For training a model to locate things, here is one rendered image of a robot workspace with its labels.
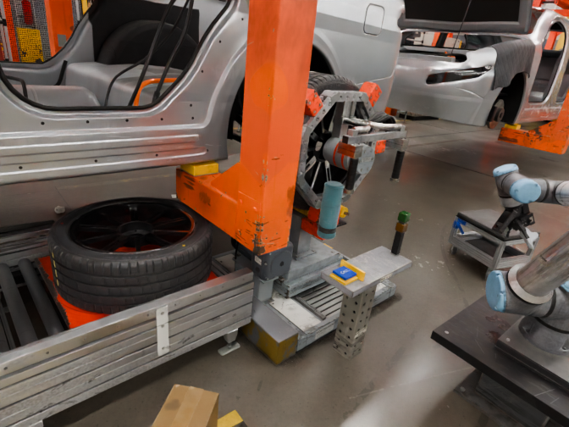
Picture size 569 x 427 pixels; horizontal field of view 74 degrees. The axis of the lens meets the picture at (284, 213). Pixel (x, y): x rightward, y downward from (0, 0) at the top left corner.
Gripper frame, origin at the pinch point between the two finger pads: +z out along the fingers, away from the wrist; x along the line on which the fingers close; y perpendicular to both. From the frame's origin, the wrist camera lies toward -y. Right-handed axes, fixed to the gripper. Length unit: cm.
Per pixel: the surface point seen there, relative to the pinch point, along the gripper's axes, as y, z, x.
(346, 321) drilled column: -83, 0, 4
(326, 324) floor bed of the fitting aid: -91, 6, 17
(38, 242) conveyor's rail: -196, -84, 44
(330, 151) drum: -55, -67, 31
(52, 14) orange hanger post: -180, -219, 215
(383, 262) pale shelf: -57, -17, 8
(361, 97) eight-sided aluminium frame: -32, -82, 35
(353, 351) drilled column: -85, 15, 4
